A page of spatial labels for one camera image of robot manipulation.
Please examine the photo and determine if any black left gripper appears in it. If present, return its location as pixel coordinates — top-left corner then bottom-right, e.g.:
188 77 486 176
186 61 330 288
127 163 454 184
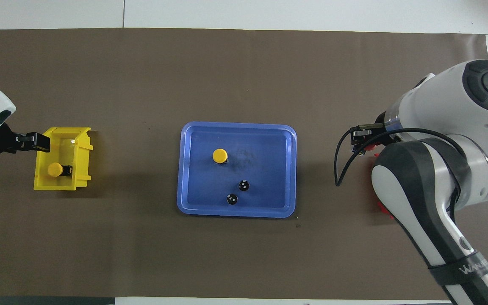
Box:
0 123 50 156

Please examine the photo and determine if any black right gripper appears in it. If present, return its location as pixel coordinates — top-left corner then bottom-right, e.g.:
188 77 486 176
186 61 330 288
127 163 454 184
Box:
351 111 402 150

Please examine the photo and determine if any yellow plastic bin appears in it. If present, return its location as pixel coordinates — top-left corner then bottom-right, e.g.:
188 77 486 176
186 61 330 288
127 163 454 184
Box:
33 127 94 191

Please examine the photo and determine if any red plastic bin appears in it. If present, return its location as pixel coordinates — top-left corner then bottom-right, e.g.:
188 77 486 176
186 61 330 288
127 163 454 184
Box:
370 152 396 219

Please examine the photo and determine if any blue plastic tray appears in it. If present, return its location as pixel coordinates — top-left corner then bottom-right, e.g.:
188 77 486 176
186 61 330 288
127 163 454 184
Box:
177 122 297 219

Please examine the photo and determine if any brown paper table mat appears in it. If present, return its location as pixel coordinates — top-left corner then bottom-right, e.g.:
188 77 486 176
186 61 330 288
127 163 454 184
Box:
0 28 488 299

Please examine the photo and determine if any black velcro cable strap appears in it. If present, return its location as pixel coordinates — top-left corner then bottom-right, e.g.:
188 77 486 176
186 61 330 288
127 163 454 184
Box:
427 251 488 288

